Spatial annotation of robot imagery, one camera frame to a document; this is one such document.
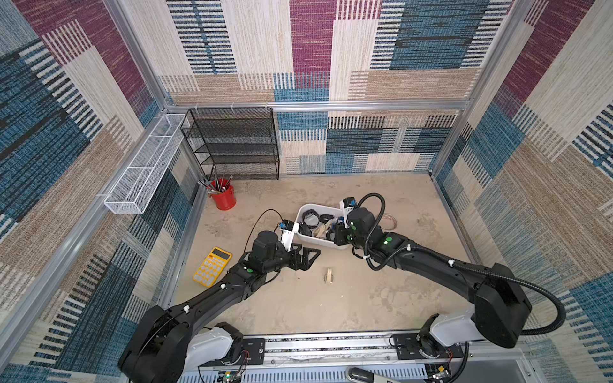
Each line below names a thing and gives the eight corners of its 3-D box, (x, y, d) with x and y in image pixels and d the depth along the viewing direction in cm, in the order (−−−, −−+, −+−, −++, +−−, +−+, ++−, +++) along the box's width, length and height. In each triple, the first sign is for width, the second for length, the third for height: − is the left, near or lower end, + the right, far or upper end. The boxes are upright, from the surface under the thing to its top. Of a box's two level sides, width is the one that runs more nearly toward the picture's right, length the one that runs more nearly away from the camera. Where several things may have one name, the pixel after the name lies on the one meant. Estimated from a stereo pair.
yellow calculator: (195, 281, 92) (191, 276, 88) (217, 251, 100) (214, 245, 96) (211, 288, 90) (207, 284, 87) (232, 257, 98) (229, 251, 95)
